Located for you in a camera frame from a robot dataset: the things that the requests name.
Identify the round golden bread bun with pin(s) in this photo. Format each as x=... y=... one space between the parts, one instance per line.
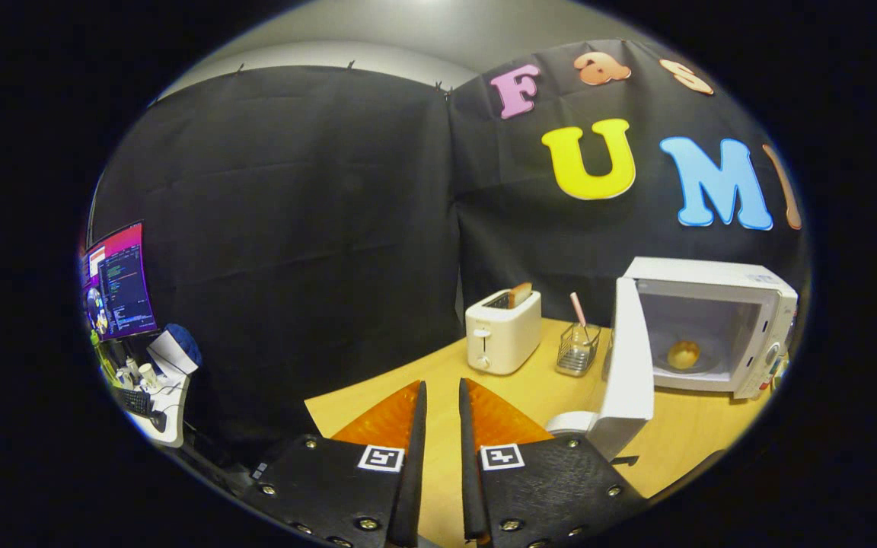
x=684 y=355

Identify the pink utensil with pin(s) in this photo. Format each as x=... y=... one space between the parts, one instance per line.
x=578 y=310

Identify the blue and white object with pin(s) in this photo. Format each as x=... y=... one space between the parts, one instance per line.
x=178 y=348

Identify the toast slice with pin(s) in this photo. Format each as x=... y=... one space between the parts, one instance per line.
x=520 y=295

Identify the white microwave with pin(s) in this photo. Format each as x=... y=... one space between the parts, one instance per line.
x=633 y=365

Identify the black backdrop cloth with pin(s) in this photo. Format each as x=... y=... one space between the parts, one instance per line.
x=294 y=228

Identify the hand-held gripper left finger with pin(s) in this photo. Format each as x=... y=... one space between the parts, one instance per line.
x=414 y=472

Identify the white desk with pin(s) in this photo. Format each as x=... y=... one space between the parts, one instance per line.
x=173 y=415

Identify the computer monitor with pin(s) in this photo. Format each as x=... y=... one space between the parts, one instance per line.
x=120 y=285

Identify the black keyboard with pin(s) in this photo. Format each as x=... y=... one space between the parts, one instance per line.
x=135 y=402

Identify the white toaster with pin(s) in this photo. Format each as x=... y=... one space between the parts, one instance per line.
x=503 y=339

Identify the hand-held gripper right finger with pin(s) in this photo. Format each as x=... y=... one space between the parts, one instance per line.
x=470 y=472

